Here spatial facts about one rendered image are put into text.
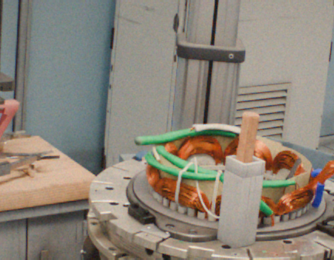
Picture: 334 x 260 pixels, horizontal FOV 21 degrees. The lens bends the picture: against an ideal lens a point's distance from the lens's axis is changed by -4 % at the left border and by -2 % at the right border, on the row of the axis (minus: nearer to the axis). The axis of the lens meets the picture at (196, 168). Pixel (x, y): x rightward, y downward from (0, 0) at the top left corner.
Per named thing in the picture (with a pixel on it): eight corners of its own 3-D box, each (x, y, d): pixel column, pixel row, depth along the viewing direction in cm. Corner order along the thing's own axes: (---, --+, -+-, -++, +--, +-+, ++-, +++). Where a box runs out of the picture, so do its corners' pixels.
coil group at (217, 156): (181, 175, 110) (184, 140, 109) (172, 169, 112) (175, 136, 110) (223, 169, 114) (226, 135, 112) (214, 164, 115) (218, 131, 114)
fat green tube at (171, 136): (138, 155, 103) (140, 138, 103) (120, 144, 106) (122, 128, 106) (244, 141, 112) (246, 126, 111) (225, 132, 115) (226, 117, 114)
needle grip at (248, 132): (245, 176, 92) (254, 118, 90) (230, 170, 93) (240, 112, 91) (253, 172, 93) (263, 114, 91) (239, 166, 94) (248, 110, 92)
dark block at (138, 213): (138, 211, 100) (138, 200, 100) (155, 223, 98) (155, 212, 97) (127, 213, 100) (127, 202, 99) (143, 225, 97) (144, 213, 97)
